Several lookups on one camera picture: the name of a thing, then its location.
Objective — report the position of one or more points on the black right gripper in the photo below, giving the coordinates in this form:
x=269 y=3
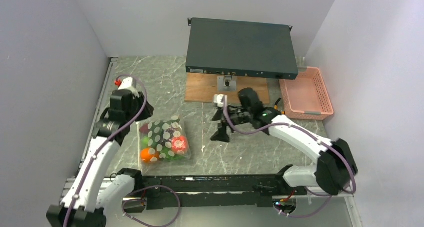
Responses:
x=221 y=134

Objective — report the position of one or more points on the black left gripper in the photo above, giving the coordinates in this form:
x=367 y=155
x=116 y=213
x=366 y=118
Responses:
x=147 y=112

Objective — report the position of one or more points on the polka dot zip top bag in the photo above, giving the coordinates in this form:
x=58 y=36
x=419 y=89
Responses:
x=161 y=140

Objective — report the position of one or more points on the orange fake fruit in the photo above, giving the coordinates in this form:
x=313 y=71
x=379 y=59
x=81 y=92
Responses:
x=149 y=155

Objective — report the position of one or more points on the purple fake sweet potato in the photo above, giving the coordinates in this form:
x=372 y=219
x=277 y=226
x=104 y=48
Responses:
x=146 y=128

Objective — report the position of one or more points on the green fake lime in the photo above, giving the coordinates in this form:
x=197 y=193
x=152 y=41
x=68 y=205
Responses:
x=144 y=142

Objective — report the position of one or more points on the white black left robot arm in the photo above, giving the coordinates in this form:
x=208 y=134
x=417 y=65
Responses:
x=85 y=204

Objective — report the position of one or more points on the wooden board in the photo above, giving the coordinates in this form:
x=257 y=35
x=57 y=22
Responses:
x=202 y=88

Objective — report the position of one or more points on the pink plastic basket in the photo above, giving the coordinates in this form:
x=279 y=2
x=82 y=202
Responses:
x=306 y=97

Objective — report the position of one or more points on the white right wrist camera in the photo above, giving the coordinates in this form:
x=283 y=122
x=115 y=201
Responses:
x=219 y=100

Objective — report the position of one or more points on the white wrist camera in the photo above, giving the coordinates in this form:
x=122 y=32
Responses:
x=219 y=100
x=128 y=84

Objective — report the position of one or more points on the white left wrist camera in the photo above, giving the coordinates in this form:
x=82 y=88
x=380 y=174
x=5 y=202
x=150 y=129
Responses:
x=128 y=84

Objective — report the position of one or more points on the grey metal bracket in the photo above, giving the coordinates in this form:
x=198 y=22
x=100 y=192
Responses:
x=226 y=83

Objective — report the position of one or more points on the orange handled pliers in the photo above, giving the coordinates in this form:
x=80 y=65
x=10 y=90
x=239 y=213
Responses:
x=277 y=106

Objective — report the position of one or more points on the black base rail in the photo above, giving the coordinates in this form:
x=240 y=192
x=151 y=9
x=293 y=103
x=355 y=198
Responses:
x=260 y=190

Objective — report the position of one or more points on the dark network switch box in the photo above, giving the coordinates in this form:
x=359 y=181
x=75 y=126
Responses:
x=241 y=48

